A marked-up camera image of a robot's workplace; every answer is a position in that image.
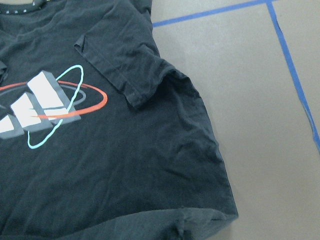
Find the black graphic t-shirt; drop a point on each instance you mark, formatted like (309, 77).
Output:
(100, 137)

